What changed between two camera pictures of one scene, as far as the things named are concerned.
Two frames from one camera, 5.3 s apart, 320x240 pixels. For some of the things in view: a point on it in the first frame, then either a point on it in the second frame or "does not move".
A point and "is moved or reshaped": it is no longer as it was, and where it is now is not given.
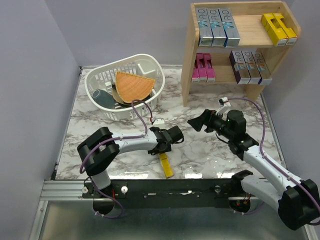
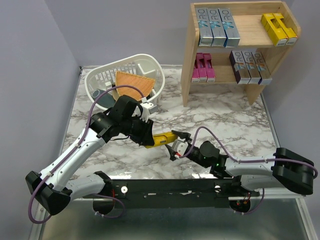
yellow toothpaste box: x=276 y=32 does not move
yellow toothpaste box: x=291 y=37 does not move
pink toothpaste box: x=210 y=75 does not move
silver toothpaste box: x=256 y=77 does not move
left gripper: x=169 y=149 → x=145 y=137
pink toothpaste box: x=195 y=75 does not move
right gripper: x=196 y=123 → x=183 y=135
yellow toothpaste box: x=166 y=165 is moved or reshaped
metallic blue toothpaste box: x=218 y=32 does not move
